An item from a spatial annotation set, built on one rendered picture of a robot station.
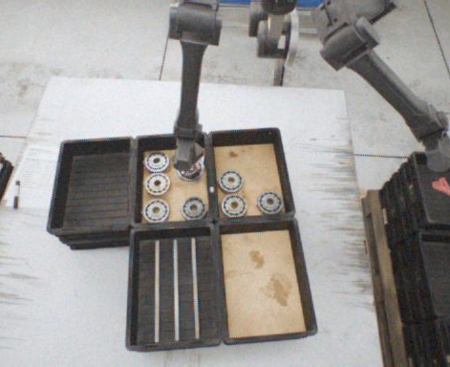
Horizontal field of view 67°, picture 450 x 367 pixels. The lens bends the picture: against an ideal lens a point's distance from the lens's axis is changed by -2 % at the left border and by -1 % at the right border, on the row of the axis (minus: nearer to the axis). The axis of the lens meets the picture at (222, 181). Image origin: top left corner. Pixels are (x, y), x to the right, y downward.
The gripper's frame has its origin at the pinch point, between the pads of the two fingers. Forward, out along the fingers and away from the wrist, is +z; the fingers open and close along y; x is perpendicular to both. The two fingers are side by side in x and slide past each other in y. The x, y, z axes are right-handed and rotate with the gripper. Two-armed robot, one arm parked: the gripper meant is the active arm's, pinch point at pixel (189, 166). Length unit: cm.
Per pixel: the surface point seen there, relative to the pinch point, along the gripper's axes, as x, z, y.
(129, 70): 147, 102, 70
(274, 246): -40.3, 16.3, 1.9
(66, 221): 27, 16, -44
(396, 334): -112, 85, 28
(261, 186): -21.0, 16.7, 18.3
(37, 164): 68, 29, -36
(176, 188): 4.5, 16.5, -5.2
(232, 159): -3.6, 16.8, 20.7
